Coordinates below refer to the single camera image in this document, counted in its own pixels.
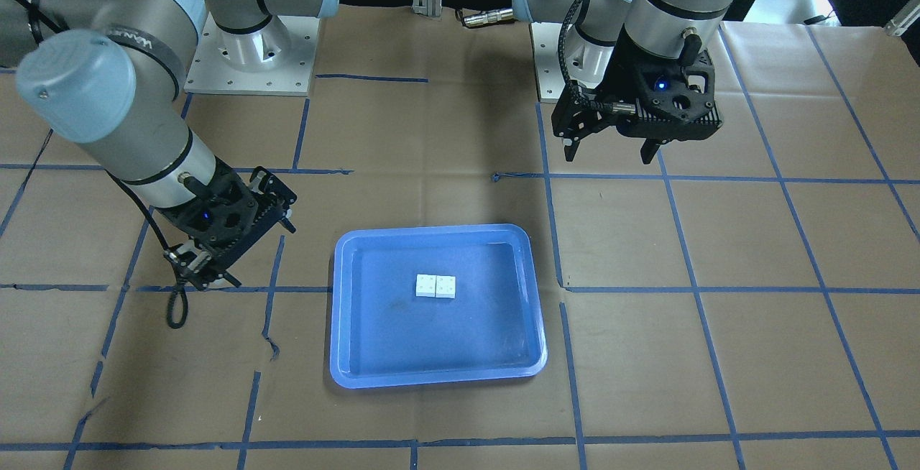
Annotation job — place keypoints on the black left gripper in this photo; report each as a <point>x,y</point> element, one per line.
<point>624,76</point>

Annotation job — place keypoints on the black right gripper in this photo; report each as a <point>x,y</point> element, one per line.
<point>188,259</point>

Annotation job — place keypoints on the white block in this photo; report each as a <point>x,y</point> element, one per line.
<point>426,286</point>
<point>445,286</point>

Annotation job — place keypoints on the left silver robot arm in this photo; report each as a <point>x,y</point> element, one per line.
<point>655,26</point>

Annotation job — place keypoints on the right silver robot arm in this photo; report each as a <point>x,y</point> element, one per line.
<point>104,74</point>

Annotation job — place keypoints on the blue plastic tray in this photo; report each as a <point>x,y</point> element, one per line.
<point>383,335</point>

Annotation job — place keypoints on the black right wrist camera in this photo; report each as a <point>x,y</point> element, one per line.
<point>220,218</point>

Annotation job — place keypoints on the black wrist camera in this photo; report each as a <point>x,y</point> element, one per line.
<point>220,218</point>
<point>675,102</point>

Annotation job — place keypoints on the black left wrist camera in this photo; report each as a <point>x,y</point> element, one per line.
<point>675,102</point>

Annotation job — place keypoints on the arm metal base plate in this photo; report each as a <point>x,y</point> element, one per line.
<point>276,60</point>
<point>586,62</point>

